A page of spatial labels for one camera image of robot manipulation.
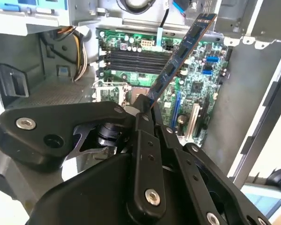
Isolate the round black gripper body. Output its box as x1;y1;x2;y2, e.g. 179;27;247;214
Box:
28;152;203;225

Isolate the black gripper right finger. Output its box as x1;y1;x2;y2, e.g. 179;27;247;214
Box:
153;104;272;225

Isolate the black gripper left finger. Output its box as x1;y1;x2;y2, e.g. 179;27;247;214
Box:
0;93;167;218

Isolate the blue RAM stick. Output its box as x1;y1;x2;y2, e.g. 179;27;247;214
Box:
146;13;218;110

